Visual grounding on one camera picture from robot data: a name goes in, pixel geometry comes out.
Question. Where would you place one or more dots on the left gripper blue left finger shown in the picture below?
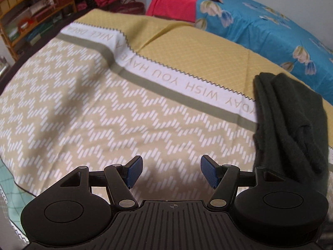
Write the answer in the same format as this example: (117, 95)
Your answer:
(120, 179)

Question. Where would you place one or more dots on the teal grid blanket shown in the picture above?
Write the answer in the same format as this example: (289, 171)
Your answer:
(15, 199)

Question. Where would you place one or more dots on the dark green knit sweater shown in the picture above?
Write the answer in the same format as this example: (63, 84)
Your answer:
(292, 133)

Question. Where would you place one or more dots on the blue floral bedsheet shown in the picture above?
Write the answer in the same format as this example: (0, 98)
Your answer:
(272, 35)

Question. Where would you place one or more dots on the wooden shelf unit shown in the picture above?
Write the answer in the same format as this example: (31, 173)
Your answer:
(24, 22)

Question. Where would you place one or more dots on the red bed mattress cover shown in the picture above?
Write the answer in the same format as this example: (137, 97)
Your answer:
(180, 10)

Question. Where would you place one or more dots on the yellow patterned bed cover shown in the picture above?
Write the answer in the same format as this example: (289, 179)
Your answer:
(109, 87)

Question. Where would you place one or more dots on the dark woven basket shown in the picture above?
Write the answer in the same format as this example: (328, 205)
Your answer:
(132, 7)

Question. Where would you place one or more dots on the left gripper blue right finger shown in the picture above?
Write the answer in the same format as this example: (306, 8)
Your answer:
(223, 179)

